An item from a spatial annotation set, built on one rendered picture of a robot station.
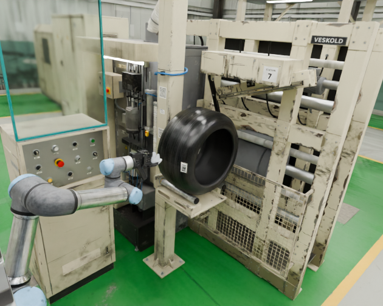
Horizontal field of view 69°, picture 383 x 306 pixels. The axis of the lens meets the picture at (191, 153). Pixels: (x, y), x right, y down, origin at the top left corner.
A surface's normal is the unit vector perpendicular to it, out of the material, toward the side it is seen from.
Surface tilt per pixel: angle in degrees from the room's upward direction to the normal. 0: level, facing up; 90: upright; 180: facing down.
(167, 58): 90
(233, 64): 90
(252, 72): 90
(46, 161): 90
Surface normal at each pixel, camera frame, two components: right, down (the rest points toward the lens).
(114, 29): 0.65, 0.33
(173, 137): -0.57, -0.29
